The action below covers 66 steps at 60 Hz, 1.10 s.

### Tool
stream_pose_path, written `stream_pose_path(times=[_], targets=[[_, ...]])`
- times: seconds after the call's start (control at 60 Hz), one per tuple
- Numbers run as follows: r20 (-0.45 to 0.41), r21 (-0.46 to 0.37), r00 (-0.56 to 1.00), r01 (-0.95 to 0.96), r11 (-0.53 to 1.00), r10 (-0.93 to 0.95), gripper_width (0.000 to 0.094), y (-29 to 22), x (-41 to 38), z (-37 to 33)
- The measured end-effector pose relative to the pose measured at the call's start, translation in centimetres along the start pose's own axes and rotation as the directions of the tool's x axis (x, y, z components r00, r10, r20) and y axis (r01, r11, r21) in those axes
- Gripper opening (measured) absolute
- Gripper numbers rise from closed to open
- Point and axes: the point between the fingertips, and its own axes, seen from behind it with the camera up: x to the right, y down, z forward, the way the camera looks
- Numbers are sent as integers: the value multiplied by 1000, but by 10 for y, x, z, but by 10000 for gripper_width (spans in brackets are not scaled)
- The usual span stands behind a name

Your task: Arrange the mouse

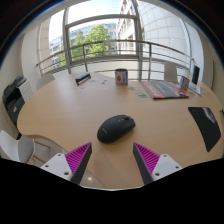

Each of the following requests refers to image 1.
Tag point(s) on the black and white printer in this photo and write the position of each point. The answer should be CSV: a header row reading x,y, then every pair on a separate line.
x,y
15,96

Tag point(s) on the black computer mouse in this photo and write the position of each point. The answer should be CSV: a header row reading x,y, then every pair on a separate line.
x,y
115,129

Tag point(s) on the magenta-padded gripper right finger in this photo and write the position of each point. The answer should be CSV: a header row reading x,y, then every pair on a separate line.
x,y
147,158

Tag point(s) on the black printed mouse pad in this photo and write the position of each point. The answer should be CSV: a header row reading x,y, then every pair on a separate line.
x,y
206,126

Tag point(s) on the small black flat box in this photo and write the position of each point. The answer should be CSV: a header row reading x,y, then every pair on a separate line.
x,y
82,79

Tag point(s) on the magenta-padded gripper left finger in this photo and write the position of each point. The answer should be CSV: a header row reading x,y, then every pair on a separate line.
x,y
77,158

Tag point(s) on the grey metal balcony railing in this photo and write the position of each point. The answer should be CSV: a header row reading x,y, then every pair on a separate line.
x,y
110,57

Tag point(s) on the black cylindrical speaker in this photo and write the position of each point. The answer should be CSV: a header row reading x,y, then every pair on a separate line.
x,y
196,75

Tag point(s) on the red and blue magazine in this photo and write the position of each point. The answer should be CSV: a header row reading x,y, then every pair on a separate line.
x,y
163,89

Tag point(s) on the white plastic chair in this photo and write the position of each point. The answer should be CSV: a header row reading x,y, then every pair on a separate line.
x,y
13,146
45,80
170,71

